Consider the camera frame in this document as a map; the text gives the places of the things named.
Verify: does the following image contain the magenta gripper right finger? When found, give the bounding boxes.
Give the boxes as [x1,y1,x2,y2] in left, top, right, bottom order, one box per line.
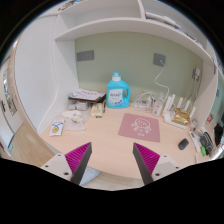
[132,142,182,186]

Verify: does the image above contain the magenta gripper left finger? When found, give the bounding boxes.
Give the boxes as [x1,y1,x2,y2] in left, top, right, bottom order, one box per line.
[40,141,93,186]

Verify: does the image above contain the pink mouse pad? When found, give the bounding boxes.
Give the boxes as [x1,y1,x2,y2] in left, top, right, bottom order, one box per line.
[118,113,160,142]

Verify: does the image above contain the black computer mouse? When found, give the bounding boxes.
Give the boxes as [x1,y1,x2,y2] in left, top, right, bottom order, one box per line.
[178,138,189,150]

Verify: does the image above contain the clear plastic bag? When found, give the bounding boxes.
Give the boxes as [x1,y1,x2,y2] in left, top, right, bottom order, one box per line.
[62,110,90,131]

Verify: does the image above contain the white cartoon packet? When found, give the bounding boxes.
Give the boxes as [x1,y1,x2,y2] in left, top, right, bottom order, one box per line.
[50,118,65,136]

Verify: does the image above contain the grey wrapped packets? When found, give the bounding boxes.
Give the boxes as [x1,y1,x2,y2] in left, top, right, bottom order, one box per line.
[68,101,88,111]

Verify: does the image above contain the yellow snack packet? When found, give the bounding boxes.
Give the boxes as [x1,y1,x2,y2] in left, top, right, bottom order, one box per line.
[91,103,103,118]

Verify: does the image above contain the white remote control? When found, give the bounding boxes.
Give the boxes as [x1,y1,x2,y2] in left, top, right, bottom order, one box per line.
[189,131,200,143]

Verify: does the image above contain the white power strip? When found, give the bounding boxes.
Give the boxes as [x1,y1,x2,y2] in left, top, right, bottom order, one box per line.
[132,102,150,110]

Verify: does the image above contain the gold ornament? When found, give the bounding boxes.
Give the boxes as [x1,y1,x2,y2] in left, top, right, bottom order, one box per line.
[172,108,190,126]

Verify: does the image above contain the green small object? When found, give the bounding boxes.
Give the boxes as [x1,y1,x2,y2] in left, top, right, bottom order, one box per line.
[200,146,206,156]

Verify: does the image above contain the blue detergent bottle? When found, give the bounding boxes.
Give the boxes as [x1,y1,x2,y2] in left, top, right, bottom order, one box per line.
[106,72,131,109]

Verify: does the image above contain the white charging cable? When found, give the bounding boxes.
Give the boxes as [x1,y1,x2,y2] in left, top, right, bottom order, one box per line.
[153,60,171,101]

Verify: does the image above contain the grey wall socket right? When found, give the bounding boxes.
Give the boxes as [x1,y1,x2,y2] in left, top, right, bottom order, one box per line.
[153,53,166,67]

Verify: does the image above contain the grey wall socket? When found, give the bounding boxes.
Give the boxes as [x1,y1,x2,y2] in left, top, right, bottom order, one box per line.
[77,50,94,62]
[153,53,166,67]

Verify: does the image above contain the grey wall socket left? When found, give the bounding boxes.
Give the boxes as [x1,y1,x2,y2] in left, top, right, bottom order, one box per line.
[77,50,94,62]

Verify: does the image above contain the white wall shelf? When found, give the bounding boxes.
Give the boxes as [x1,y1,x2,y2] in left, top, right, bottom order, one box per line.
[55,0,214,65]

